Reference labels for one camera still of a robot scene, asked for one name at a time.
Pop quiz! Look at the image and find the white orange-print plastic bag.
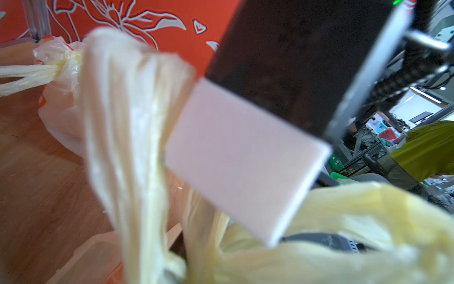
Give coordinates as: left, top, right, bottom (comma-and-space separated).
76, 27, 454, 284

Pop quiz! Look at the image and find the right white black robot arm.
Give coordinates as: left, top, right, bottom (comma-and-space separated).
205, 1, 454, 143

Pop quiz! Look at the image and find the person in green shirt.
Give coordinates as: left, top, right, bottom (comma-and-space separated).
378, 121, 454, 192

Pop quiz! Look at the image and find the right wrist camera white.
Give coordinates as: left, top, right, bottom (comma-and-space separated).
164, 78, 332, 247

